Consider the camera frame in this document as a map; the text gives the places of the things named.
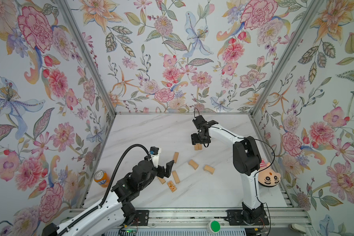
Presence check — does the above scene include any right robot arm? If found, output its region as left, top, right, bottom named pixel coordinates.
left=191, top=115, right=281, bottom=225

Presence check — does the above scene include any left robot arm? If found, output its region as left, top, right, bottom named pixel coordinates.
left=42, top=144, right=175, bottom=236

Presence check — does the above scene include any plain flat wood block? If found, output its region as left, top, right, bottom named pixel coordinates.
left=158, top=177, right=166, bottom=184
left=172, top=171, right=181, bottom=184

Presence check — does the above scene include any printed wood block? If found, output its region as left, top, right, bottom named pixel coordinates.
left=167, top=181, right=177, bottom=192

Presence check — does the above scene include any arched wood block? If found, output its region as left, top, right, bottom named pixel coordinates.
left=188, top=160, right=199, bottom=170
left=204, top=165, right=215, bottom=175

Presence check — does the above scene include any orange soda can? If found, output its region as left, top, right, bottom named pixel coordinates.
left=93, top=170, right=110, bottom=188

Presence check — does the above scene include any pink plush toy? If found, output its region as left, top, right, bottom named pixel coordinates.
left=258, top=160, right=281, bottom=187

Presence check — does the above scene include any green round button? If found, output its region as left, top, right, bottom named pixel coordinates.
left=207, top=220, right=221, bottom=234

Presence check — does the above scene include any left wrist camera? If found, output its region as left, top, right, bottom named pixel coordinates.
left=149, top=147, right=161, bottom=168

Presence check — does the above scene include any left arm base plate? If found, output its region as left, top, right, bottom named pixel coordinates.
left=126, top=210, right=150, bottom=226

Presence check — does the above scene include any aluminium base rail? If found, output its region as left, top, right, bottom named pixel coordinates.
left=61, top=207, right=313, bottom=236

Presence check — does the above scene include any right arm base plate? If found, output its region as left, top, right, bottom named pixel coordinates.
left=225, top=209, right=270, bottom=226

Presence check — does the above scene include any white device on rail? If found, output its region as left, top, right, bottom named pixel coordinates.
left=289, top=224, right=307, bottom=234

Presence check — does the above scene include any right corner aluminium post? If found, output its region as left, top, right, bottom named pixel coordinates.
left=250, top=0, right=318, bottom=117

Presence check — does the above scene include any corner aluminium post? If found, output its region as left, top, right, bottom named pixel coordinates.
left=54, top=0, right=117, bottom=116
left=250, top=0, right=318, bottom=117

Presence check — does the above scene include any left corner aluminium post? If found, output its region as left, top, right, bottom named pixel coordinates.
left=54, top=0, right=117, bottom=116

